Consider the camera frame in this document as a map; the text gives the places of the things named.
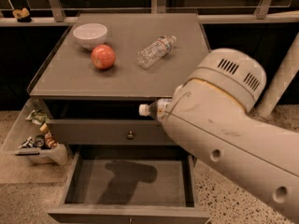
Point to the dark labelled water bottle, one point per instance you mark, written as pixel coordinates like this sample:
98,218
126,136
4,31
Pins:
156,110

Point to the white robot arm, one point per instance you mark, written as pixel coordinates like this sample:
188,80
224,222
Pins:
208,117

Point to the brass top drawer knob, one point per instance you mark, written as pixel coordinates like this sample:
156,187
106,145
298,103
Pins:
130,136

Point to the clear empty plastic bottle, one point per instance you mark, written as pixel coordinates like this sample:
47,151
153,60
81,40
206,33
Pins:
155,51

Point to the grey drawer cabinet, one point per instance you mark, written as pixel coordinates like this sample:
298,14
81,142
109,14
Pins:
72,88

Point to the grey top drawer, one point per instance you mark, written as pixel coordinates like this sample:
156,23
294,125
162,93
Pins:
109,132

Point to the grey open middle drawer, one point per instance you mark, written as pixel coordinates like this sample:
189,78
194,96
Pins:
130,185

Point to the red apple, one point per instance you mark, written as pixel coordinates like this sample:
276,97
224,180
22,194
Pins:
103,57

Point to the white ceramic bowl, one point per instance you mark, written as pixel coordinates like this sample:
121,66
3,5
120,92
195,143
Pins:
91,35

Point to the orange snack packet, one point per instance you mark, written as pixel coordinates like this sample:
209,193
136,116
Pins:
50,140

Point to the crumpled green wrapper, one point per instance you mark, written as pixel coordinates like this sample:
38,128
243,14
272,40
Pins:
38,117

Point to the crushed drink can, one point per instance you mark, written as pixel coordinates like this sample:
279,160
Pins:
39,141

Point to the clear plastic trash bin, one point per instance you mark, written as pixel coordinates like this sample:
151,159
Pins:
20,139

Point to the white diagonal support pole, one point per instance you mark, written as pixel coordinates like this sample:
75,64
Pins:
281,80

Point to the yellow black object on ledge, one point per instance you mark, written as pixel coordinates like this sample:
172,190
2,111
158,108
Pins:
22,15

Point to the metal railing ledge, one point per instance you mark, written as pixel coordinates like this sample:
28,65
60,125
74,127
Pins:
176,15

